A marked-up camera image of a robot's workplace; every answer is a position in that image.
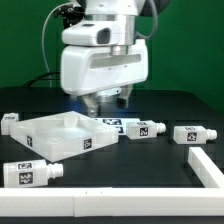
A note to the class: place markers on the paper sheet with tags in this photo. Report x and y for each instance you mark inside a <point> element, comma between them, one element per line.
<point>115,122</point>

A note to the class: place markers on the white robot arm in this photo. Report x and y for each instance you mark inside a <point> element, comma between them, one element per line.
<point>138,19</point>

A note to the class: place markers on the white square tabletop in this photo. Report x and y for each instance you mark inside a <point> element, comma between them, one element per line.
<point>60,136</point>

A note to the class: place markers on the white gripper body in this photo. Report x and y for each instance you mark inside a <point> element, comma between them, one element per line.
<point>86,70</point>

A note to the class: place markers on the white L-shaped obstacle wall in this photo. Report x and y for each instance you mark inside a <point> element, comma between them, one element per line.
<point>89,202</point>

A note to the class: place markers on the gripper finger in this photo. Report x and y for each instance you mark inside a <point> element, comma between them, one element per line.
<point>92,105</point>
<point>123,98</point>

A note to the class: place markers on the black camera stand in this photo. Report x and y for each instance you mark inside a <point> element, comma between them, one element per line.
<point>71,13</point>

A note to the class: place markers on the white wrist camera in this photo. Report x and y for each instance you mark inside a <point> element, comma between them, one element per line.
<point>94,33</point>

